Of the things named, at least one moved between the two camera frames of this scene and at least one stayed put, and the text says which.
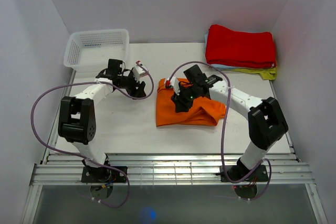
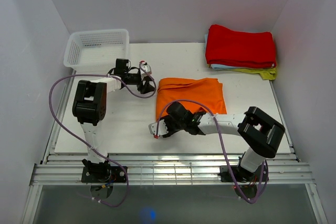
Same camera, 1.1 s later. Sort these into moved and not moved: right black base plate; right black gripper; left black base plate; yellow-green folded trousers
Moved: right black gripper
Not moved: yellow-green folded trousers; left black base plate; right black base plate
